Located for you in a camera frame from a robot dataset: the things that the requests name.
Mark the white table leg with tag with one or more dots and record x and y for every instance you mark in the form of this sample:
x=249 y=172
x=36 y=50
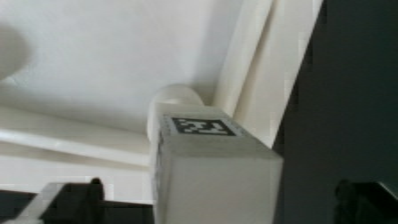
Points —
x=215 y=169

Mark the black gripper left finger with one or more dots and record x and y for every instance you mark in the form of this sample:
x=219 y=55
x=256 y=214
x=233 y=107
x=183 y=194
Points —
x=70 y=203

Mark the white square tabletop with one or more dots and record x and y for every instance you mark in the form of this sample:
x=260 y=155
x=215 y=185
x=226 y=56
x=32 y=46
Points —
x=93 y=52

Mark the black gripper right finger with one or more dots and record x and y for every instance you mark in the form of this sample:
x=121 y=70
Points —
x=366 y=203

